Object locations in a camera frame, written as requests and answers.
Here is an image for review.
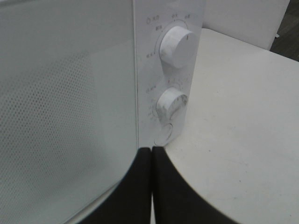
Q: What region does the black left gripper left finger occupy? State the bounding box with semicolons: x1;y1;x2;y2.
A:
78;147;152;224

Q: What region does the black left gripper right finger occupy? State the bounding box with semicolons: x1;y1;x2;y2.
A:
151;147;236;224

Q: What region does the white round door button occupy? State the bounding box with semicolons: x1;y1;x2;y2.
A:
154;123;172;146

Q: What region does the white microwave door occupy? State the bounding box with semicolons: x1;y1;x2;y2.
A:
0;0;137;224

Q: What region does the white timer knob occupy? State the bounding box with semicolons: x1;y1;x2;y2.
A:
156;87;188;123

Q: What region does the white upper power knob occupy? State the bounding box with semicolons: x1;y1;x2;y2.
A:
159;26;198;68

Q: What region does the white microwave oven body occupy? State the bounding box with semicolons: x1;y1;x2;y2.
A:
133;0;206;147

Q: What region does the white right side partition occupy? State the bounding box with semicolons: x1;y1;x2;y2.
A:
203;0;290;50

